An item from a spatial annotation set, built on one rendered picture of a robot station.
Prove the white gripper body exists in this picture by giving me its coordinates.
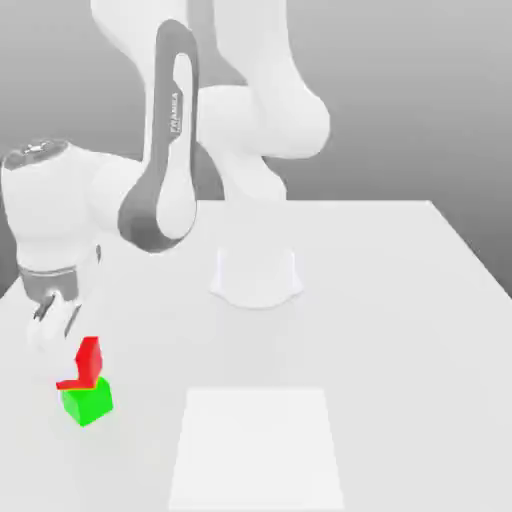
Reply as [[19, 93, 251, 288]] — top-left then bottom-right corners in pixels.
[[26, 315, 83, 384]]

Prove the small red cube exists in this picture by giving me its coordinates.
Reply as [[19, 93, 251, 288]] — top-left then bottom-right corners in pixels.
[[55, 335, 104, 392]]

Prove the small green cube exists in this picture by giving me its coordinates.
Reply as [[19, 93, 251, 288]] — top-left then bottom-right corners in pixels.
[[60, 376, 114, 428]]

